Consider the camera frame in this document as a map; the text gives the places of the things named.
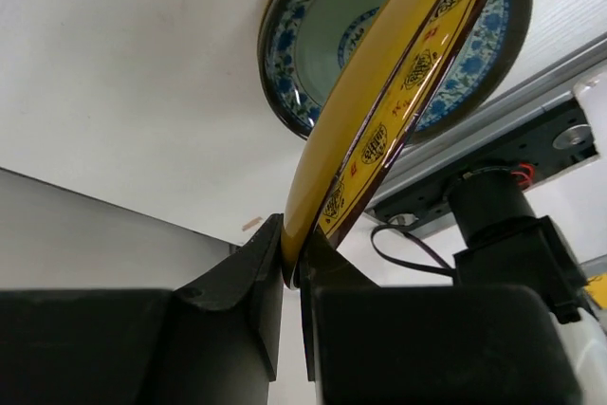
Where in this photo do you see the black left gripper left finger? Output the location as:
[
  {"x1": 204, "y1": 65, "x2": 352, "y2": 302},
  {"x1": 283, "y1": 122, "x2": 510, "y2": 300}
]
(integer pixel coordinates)
[{"x1": 1, "y1": 214, "x2": 283, "y2": 404}]

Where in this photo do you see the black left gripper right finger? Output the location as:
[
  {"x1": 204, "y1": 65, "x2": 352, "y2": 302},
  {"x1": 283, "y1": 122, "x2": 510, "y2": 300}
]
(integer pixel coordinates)
[{"x1": 299, "y1": 232, "x2": 584, "y2": 404}]

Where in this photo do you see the large yellow patterned plate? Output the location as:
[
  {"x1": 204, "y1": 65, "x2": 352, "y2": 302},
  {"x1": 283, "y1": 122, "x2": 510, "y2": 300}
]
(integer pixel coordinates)
[{"x1": 281, "y1": 0, "x2": 487, "y2": 284}]

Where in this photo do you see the blue floral green plate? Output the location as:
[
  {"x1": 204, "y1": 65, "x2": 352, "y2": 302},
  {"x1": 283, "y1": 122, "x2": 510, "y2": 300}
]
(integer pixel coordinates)
[{"x1": 259, "y1": 0, "x2": 532, "y2": 142}]

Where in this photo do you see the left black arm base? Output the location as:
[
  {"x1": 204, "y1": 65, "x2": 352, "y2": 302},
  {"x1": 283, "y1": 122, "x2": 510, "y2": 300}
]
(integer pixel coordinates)
[{"x1": 370, "y1": 99, "x2": 598, "y2": 230}]

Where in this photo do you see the aluminium table frame rail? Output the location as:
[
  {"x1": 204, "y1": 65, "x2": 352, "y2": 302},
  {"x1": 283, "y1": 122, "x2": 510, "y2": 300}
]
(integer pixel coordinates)
[{"x1": 366, "y1": 36, "x2": 606, "y2": 237}]

